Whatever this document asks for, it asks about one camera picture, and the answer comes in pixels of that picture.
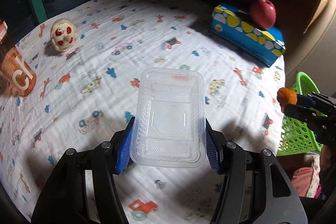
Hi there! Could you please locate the orange peel piece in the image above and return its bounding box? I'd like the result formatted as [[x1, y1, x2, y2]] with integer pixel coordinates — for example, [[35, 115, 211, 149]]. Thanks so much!
[[277, 88, 297, 106]]

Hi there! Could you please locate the clear rectangular plastic tray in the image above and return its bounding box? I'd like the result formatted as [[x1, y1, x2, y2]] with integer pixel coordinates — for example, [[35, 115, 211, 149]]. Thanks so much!
[[130, 68, 206, 168]]

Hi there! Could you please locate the right hand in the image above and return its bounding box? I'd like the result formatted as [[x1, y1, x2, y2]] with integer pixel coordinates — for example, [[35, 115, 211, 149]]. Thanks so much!
[[319, 145, 332, 170]]

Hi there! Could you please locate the green plastic mesh basket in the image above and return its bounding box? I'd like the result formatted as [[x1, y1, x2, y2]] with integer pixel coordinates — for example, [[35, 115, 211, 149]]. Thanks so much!
[[277, 71, 325, 157]]

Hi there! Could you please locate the grey wooden wardrobe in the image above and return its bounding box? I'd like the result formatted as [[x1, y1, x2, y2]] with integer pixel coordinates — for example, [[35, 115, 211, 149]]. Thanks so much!
[[285, 11, 335, 96]]

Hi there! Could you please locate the floral fabric bundle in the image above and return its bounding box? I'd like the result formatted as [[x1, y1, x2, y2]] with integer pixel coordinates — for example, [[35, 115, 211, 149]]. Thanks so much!
[[291, 152, 321, 199]]

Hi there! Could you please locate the red apple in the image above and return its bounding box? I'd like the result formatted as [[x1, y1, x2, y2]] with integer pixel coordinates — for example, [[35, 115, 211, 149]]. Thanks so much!
[[249, 0, 276, 30]]

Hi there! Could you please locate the blue spotted tissue box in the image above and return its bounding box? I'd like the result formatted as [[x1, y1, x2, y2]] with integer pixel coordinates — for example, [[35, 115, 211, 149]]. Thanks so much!
[[210, 3, 286, 67]]

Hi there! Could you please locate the white printed blanket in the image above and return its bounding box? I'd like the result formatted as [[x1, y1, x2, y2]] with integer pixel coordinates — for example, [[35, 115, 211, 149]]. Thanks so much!
[[1, 0, 285, 221]]

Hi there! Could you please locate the beige floral curtain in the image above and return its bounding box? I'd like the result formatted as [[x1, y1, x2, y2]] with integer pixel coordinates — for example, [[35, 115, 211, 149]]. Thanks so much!
[[303, 0, 335, 34]]

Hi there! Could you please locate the orange water bottle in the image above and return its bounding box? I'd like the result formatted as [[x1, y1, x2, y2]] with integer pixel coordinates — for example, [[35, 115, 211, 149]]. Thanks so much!
[[1, 19, 37, 97]]

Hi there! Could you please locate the cream toy with red spots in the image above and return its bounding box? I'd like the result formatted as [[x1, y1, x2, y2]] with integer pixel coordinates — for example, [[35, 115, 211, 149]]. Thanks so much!
[[50, 18, 77, 52]]

